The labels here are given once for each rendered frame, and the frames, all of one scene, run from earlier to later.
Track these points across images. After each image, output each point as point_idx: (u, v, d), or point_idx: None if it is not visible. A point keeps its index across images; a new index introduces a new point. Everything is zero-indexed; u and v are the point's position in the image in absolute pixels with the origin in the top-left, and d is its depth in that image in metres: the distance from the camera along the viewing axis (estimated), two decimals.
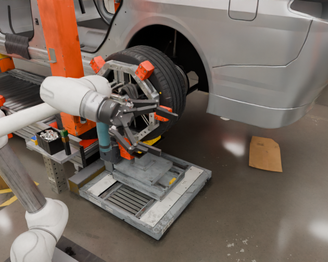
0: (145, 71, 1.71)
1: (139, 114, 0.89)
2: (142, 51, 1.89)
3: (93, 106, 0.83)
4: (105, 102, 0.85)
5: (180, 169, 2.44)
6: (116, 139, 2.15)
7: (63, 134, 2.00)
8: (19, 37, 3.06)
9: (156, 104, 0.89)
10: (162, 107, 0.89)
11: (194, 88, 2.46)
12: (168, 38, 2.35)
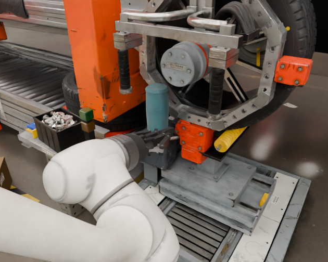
0: None
1: None
2: None
3: (130, 141, 0.64)
4: (127, 135, 0.67)
5: (267, 178, 1.51)
6: (175, 128, 1.22)
7: (85, 118, 1.08)
8: None
9: (155, 129, 0.82)
10: (157, 131, 0.83)
11: None
12: None
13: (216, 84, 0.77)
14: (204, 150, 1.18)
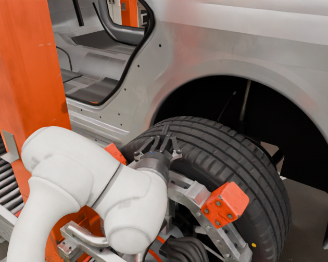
0: (232, 217, 0.67)
1: None
2: (207, 142, 0.86)
3: None
4: None
5: None
6: None
7: None
8: None
9: (169, 144, 0.82)
10: None
11: None
12: (230, 87, 1.32)
13: None
14: None
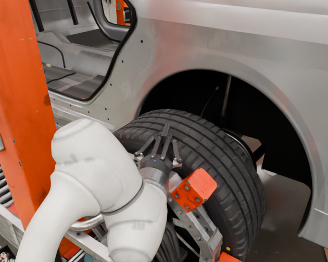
0: (199, 201, 0.72)
1: (162, 152, 0.76)
2: (204, 146, 0.87)
3: None
4: None
5: None
6: None
7: None
8: None
9: None
10: None
11: None
12: (213, 82, 1.36)
13: None
14: None
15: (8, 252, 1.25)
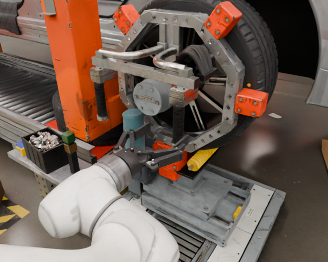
0: (228, 20, 0.88)
1: (155, 152, 0.75)
2: (228, 1, 1.03)
3: None
4: None
5: (243, 192, 1.61)
6: (152, 147, 1.32)
7: (67, 141, 1.18)
8: (5, 4, 2.23)
9: None
10: None
11: None
12: None
13: (177, 119, 0.87)
14: (179, 169, 1.28)
15: None
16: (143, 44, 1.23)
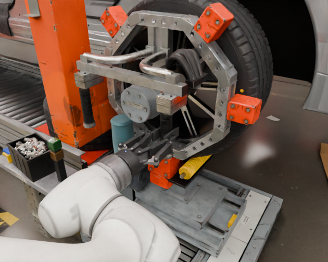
0: (219, 23, 0.83)
1: (150, 148, 0.77)
2: (221, 2, 0.98)
3: None
4: None
5: (238, 198, 1.56)
6: None
7: (52, 148, 1.12)
8: None
9: None
10: None
11: None
12: None
13: (164, 128, 0.82)
14: (170, 177, 1.23)
15: None
16: (133, 47, 1.18)
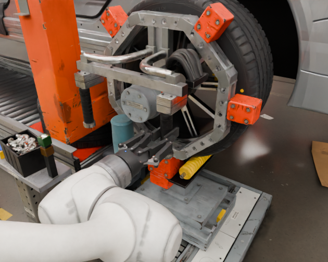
0: (219, 23, 0.83)
1: (150, 148, 0.77)
2: (221, 2, 0.98)
3: None
4: None
5: (228, 194, 1.59)
6: None
7: (42, 144, 1.15)
8: None
9: None
10: None
11: None
12: None
13: (164, 128, 0.82)
14: (170, 177, 1.23)
15: None
16: (133, 47, 1.18)
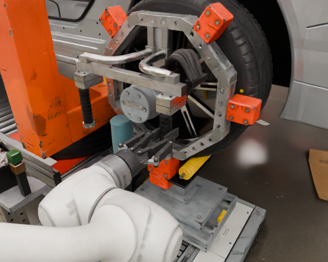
0: (218, 23, 0.83)
1: (150, 148, 0.77)
2: (220, 2, 0.98)
3: None
4: None
5: (229, 195, 1.58)
6: None
7: (12, 161, 1.05)
8: None
9: None
10: None
11: None
12: None
13: (164, 129, 0.82)
14: (170, 177, 1.22)
15: None
16: (132, 47, 1.18)
